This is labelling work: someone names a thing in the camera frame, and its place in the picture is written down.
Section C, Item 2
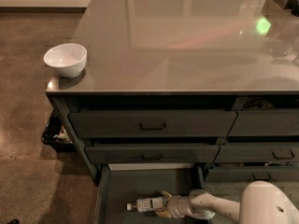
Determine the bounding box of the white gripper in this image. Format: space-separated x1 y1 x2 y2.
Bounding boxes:
155 191 191 218

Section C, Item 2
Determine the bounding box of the clear plastic water bottle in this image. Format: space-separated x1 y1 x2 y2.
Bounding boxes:
126 196 166 213

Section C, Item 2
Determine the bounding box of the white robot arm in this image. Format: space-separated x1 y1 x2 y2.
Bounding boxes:
155 181 299 224

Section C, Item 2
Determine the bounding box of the open bottom left drawer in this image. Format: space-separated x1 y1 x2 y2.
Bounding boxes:
93 166 210 224

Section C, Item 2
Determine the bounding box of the bottom right drawer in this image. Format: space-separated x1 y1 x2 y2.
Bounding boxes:
206 166 299 182

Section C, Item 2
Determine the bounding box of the middle right drawer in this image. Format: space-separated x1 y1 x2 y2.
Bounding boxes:
215 142 299 163

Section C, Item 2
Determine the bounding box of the middle left drawer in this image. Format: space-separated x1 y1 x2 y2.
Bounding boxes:
85 143 219 164

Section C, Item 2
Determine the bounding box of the top left drawer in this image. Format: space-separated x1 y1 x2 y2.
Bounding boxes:
69 110 236 138

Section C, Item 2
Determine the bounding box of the dark grey drawer cabinet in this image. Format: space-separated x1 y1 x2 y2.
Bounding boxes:
45 0 299 185

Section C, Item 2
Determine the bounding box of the top right drawer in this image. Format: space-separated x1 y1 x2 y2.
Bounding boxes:
229 109 299 137

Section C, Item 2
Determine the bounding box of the black bin beside cabinet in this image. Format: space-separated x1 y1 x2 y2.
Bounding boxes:
41 111 76 152

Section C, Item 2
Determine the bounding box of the white ceramic bowl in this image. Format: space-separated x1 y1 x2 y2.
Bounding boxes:
43 43 87 77

